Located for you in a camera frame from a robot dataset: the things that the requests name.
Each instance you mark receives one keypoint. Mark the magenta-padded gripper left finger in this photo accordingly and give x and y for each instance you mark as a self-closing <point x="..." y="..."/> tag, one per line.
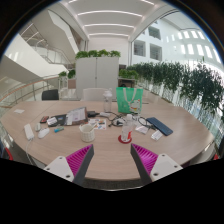
<point x="61" y="166"/>

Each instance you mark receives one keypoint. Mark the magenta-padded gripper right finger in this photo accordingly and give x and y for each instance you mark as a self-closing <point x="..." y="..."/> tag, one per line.
<point x="165" y="165"/>

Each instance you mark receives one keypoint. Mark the white tissue packet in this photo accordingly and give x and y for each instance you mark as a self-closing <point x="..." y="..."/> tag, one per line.
<point x="156" y="135"/>

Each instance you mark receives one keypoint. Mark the small blue tube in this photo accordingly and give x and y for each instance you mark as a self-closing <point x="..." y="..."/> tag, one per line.
<point x="59" y="129"/>

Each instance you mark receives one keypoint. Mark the white computer mouse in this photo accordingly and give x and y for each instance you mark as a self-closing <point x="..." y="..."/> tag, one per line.
<point x="43" y="133"/>

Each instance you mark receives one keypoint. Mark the white ribbed mug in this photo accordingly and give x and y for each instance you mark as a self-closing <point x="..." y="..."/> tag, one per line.
<point x="87" y="134"/>

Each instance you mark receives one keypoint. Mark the flat white packet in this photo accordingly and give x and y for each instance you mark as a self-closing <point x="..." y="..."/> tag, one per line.
<point x="141" y="129"/>

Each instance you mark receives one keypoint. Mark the small white gadget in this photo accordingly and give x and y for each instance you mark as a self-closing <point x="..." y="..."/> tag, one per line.
<point x="37" y="127"/>

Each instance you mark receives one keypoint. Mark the white card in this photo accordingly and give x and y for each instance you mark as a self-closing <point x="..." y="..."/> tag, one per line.
<point x="52" y="121"/>

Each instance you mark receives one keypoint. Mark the white power strip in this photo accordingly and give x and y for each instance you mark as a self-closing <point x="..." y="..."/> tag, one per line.
<point x="29" y="132"/>

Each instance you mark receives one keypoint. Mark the black notebook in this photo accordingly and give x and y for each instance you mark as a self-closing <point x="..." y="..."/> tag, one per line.
<point x="62" y="119"/>

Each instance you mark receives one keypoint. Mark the small red black case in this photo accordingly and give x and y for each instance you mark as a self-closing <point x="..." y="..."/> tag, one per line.
<point x="44" y="119"/>

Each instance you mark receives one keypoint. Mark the flat round red coaster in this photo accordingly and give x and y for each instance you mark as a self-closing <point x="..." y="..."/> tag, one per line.
<point x="120" y="140"/>

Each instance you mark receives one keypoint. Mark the blue and red chair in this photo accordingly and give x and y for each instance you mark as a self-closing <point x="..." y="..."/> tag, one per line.
<point x="8" y="154"/>

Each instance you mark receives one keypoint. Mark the colourful sticker sheet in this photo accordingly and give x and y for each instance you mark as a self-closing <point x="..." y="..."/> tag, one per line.
<point x="99" y="124"/>

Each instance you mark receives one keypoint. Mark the black power adapter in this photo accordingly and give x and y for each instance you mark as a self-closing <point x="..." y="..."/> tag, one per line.
<point x="93" y="113"/>

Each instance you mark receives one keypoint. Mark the small white paper sheet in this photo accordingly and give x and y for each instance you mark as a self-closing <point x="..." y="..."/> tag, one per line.
<point x="19" y="111"/>

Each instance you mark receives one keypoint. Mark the black chair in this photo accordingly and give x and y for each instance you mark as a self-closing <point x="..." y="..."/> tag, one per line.
<point x="50" y="95"/>

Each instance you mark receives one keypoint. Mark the green tote bag cat print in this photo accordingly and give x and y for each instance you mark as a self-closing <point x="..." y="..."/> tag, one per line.
<point x="129" y="100"/>

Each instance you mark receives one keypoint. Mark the white chair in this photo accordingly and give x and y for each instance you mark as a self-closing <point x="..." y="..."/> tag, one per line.
<point x="93" y="94"/>

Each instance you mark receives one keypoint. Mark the row of green hedge plants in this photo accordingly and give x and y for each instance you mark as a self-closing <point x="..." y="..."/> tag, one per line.
<point x="193" y="83"/>

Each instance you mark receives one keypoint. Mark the potted green plants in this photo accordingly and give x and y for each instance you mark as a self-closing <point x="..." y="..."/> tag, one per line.
<point x="71" y="74"/>

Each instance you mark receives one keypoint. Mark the white cabinet with plants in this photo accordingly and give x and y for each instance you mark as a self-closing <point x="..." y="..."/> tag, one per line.
<point x="96" y="76"/>

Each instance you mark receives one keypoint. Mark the dark planter with plants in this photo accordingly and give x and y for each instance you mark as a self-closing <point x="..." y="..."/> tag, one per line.
<point x="128" y="74"/>

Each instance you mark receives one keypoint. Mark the white staircase with railing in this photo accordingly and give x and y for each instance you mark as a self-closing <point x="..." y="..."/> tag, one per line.
<point x="23" y="60"/>

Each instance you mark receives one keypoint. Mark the ceiling light strips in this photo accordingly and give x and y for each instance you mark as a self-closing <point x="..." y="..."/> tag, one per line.
<point x="110" y="13"/>

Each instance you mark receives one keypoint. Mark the glass balustrade wooden rail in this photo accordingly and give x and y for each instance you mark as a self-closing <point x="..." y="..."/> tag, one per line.
<point x="20" y="93"/>

